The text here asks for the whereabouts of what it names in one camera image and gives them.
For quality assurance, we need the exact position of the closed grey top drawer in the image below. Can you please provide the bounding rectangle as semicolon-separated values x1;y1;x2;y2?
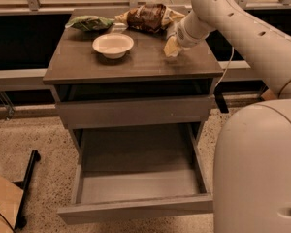
56;96;212;129

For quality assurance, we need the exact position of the black stand leg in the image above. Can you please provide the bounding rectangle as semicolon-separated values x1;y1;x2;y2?
14;150;41;229

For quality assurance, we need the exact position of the white cable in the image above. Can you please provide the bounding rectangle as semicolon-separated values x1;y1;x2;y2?
212;46;236;90

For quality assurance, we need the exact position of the grey drawer cabinet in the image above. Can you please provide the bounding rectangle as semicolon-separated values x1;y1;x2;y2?
42;6;224;167

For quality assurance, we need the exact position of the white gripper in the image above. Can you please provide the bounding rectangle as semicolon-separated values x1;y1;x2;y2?
163;17;208;57

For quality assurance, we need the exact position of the cardboard box left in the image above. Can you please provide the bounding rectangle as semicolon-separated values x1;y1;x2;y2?
0;176;23;233

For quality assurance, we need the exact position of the black cable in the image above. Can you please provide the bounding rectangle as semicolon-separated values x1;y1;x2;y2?
0;204;16;233

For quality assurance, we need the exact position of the green chip bag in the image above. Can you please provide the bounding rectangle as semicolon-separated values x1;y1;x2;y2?
65;16;113;32

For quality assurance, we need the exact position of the white bowl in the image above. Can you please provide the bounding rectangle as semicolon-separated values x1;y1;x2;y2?
92;33;134;59

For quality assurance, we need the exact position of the open grey middle drawer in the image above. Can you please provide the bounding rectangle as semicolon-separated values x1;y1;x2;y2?
58;123;213;224

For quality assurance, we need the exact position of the brown snack bag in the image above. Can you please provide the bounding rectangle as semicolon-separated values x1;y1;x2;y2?
114;4;184;33

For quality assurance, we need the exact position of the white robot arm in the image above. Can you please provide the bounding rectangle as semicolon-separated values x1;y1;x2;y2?
168;0;291;233

